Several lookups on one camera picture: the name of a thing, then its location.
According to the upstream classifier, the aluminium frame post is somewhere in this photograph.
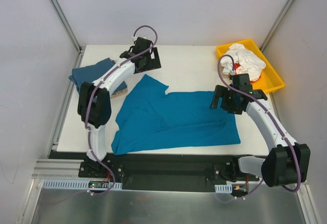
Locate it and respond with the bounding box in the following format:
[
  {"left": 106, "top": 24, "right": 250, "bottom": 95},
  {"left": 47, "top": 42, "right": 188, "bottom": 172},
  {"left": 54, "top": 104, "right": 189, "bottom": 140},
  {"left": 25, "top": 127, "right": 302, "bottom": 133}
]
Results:
[
  {"left": 260, "top": 0, "right": 296, "bottom": 52},
  {"left": 49, "top": 0, "right": 82, "bottom": 53}
]

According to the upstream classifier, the white cable duct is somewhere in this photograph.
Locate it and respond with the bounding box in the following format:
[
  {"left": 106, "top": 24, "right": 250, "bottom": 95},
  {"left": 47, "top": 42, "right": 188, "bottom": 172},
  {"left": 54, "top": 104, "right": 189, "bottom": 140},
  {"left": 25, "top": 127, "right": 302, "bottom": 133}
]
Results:
[
  {"left": 215, "top": 184, "right": 232, "bottom": 194},
  {"left": 43, "top": 180, "right": 123, "bottom": 191}
]

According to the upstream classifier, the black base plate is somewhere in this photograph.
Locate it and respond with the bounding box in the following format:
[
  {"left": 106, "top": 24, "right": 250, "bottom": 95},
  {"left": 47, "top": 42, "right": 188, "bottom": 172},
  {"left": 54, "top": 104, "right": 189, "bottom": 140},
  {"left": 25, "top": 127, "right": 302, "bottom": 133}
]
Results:
[{"left": 48, "top": 150, "right": 292, "bottom": 191}]

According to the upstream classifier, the right aluminium frame post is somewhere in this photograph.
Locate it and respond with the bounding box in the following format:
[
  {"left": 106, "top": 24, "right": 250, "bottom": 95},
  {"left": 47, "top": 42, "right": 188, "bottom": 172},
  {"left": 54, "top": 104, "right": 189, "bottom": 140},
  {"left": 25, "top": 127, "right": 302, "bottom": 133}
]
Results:
[{"left": 260, "top": 0, "right": 296, "bottom": 52}]

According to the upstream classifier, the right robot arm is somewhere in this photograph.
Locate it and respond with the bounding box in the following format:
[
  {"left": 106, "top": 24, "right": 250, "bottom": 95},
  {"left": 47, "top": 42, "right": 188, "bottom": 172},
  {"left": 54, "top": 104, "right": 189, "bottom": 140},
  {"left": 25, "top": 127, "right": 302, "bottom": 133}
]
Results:
[{"left": 211, "top": 74, "right": 311, "bottom": 191}]

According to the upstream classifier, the white t-shirt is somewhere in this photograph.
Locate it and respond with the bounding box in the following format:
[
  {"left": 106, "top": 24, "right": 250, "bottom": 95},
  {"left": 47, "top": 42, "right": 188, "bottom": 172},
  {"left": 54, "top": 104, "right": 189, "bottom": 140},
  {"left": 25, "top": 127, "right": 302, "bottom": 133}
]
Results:
[{"left": 225, "top": 43, "right": 266, "bottom": 71}]

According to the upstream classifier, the left aluminium frame post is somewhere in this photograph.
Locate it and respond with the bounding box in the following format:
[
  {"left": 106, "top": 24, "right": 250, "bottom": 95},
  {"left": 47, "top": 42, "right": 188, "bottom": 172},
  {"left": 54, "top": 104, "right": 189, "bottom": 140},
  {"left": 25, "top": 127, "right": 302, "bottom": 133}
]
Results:
[{"left": 49, "top": 0, "right": 82, "bottom": 53}]

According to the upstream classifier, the teal t-shirt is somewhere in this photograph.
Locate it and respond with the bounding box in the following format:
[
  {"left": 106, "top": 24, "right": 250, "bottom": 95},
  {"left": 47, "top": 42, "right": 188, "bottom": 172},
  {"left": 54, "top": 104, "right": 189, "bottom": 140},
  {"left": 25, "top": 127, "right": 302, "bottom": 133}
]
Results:
[{"left": 111, "top": 75, "right": 241, "bottom": 155}]

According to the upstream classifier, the left white cable duct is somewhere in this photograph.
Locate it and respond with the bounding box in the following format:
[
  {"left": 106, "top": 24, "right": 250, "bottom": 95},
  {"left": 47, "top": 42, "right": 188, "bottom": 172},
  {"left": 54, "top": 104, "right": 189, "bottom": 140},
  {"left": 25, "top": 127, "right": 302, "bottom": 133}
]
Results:
[{"left": 43, "top": 180, "right": 123, "bottom": 191}]

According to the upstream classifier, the right white cable duct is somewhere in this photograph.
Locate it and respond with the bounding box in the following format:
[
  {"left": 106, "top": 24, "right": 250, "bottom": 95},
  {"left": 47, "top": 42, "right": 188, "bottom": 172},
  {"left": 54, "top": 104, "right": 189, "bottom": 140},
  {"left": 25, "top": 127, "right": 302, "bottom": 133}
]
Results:
[{"left": 215, "top": 184, "right": 232, "bottom": 194}]

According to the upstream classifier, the orange garment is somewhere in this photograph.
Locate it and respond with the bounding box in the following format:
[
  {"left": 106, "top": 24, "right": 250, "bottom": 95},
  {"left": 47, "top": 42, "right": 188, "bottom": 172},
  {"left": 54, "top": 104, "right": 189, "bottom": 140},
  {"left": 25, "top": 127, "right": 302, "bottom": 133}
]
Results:
[{"left": 234, "top": 63, "right": 262, "bottom": 83}]

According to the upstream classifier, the yellow plastic bin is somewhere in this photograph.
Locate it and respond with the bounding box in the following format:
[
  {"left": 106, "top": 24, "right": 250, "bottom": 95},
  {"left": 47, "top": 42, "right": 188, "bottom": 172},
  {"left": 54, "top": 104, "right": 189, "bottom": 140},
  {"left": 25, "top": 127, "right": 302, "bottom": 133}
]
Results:
[{"left": 216, "top": 39, "right": 285, "bottom": 94}]

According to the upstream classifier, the folded dark blue t-shirt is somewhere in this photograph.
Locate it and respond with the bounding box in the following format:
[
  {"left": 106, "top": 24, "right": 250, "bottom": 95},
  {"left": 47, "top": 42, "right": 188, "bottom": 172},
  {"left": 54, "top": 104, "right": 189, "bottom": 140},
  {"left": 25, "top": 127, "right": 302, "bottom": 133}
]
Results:
[{"left": 68, "top": 58, "right": 115, "bottom": 94}]

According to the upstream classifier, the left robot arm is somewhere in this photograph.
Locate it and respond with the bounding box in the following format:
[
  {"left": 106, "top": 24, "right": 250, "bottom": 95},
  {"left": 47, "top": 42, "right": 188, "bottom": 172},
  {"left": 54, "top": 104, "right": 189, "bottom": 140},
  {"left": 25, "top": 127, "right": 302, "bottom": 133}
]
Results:
[{"left": 77, "top": 36, "right": 161, "bottom": 177}]

